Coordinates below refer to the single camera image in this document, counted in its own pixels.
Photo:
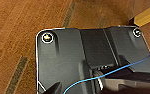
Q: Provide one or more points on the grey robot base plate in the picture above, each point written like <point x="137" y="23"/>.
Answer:
<point x="67" y="53"/>

